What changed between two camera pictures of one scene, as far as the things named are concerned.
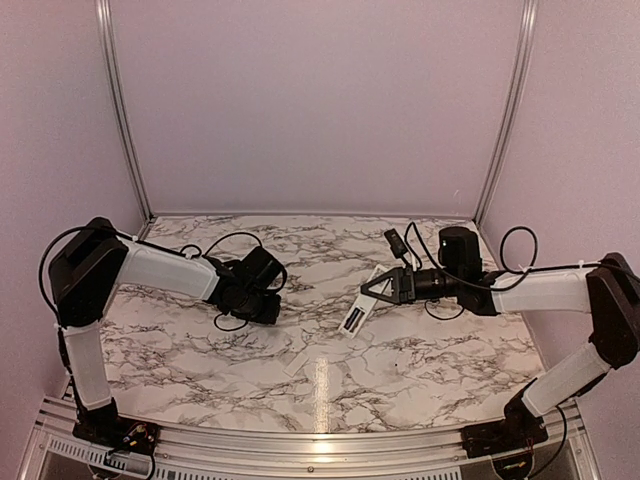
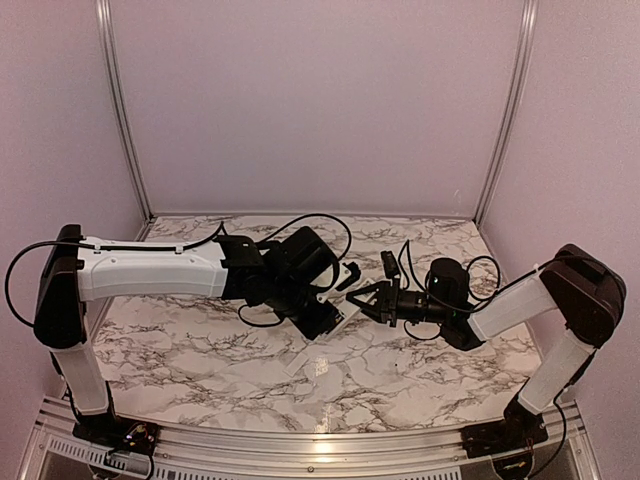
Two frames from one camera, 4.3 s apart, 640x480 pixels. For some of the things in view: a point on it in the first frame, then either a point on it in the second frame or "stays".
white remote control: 361,307 → 347,308
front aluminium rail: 60,450 stays
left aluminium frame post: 104,12 stays
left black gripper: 271,314 → 325,320
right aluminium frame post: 521,78 stays
